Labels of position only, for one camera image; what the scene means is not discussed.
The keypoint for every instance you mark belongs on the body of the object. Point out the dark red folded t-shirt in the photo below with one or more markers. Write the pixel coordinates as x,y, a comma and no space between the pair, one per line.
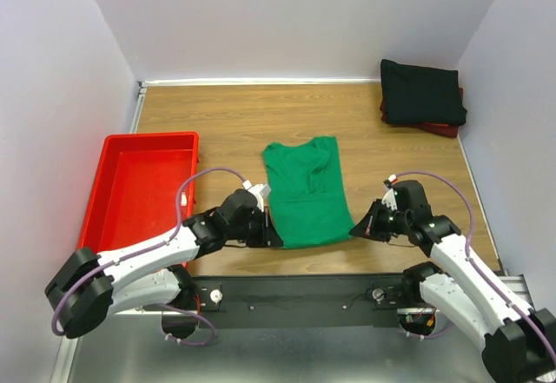
444,130

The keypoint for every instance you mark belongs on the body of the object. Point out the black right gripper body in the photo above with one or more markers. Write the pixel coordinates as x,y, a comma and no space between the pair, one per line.
383,221

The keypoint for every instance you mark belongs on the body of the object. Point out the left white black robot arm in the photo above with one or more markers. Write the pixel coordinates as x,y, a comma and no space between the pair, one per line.
130,270

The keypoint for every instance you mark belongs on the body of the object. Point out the red plastic bin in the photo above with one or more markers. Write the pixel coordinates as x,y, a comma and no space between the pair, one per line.
133,194

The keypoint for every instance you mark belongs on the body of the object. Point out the black folded t-shirt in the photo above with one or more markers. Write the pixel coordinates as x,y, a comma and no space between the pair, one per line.
418,95

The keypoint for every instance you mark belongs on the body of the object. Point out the green t-shirt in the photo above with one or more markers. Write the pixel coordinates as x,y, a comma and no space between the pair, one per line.
308,205

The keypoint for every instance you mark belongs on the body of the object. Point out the aluminium frame rail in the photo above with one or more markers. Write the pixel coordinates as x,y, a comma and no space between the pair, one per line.
416,326

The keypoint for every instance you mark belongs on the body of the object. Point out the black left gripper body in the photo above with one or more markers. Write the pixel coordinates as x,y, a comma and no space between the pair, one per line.
254,230

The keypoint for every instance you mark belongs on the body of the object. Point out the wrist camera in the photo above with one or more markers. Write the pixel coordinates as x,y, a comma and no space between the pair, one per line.
389,200
260,190

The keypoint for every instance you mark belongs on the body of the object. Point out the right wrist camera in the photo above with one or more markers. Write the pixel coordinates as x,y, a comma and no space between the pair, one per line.
389,200

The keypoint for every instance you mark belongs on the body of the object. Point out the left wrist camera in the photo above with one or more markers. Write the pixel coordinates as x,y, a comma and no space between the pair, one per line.
260,190

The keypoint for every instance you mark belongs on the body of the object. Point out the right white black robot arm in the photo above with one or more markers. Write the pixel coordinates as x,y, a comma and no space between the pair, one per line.
516,341

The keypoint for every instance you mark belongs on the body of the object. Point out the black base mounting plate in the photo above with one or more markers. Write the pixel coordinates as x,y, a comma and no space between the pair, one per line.
314,300

